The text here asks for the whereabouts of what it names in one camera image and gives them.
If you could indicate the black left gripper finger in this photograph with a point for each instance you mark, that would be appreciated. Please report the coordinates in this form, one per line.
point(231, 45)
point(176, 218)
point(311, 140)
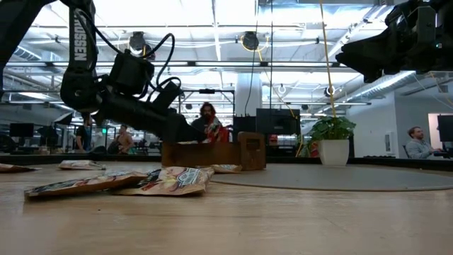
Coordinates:
point(185, 124)
point(180, 136)

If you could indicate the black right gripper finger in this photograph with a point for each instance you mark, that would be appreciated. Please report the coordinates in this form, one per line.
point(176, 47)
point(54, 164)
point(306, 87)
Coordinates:
point(368, 63)
point(380, 42)

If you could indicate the red tea packet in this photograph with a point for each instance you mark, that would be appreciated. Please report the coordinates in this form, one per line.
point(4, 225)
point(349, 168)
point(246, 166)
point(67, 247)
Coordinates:
point(220, 134)

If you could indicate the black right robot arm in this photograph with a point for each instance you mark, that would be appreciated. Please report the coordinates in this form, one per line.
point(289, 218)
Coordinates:
point(444, 39)

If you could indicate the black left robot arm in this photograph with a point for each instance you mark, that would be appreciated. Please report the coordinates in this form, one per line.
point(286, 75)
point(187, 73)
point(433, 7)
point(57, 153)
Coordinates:
point(79, 46)

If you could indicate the wooden compartment tea box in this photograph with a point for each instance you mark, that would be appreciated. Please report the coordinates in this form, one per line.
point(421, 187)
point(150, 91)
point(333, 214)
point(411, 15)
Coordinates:
point(212, 156)

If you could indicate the person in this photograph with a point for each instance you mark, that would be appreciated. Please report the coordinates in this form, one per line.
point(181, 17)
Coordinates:
point(208, 110)
point(85, 140)
point(419, 147)
point(124, 140)

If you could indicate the black equipment cabinet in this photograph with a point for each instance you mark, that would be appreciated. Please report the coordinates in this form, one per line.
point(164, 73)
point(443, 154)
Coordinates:
point(244, 125)

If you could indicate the black softbox light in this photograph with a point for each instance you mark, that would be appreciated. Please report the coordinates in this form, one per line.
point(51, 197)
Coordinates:
point(64, 119)

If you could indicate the black computer monitor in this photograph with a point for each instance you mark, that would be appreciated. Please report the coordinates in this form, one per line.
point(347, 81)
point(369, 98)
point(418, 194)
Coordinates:
point(277, 122)
point(21, 130)
point(445, 127)

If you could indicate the green plant in white pot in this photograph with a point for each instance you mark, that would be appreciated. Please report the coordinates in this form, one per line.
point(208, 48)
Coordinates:
point(332, 152)

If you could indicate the round grey mat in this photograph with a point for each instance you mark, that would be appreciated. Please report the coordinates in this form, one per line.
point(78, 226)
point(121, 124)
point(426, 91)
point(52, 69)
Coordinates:
point(336, 178)

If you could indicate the black gantry frame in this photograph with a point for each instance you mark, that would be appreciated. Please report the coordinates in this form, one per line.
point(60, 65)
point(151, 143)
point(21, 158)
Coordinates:
point(207, 91)

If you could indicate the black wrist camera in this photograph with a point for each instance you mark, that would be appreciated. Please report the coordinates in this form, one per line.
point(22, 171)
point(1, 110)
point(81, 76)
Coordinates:
point(131, 72)

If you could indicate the black aluminium table frame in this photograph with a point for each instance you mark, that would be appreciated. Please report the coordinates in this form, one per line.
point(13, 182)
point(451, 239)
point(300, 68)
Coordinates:
point(389, 162)

